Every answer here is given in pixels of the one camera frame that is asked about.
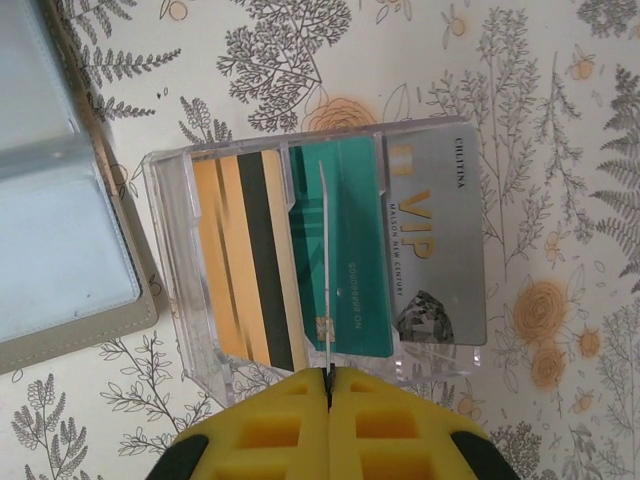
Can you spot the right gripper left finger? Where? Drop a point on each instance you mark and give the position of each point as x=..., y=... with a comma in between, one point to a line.
x=270, y=430

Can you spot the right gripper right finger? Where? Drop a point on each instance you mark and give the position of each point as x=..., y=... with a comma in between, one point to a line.
x=390, y=430

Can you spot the thin white-edged plastic card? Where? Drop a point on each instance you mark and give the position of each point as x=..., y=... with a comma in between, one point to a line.
x=327, y=240

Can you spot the gold card with black stripe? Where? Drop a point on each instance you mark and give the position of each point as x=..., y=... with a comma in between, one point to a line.
x=225, y=250

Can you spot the teal card with number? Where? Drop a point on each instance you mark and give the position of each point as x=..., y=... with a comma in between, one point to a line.
x=360, y=240

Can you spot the silver VIP card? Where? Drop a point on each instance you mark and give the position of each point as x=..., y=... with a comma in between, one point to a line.
x=450, y=240

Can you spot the clear acrylic card stand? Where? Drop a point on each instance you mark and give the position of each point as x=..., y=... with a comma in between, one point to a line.
x=170, y=210

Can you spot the floral patterned table cover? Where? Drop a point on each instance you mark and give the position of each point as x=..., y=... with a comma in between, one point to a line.
x=550, y=150

